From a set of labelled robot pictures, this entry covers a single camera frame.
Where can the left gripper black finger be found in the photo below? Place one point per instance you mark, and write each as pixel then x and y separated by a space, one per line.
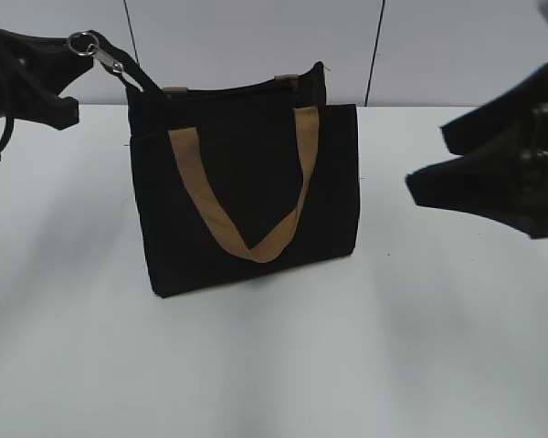
pixel 48 60
pixel 22 97

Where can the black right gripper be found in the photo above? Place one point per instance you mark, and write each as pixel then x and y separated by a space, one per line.
pixel 510 191

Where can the silver zipper pull with ring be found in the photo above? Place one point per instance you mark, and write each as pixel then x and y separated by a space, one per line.
pixel 87 44

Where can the black bag with tan handles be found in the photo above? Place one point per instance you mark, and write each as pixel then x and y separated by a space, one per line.
pixel 233 184

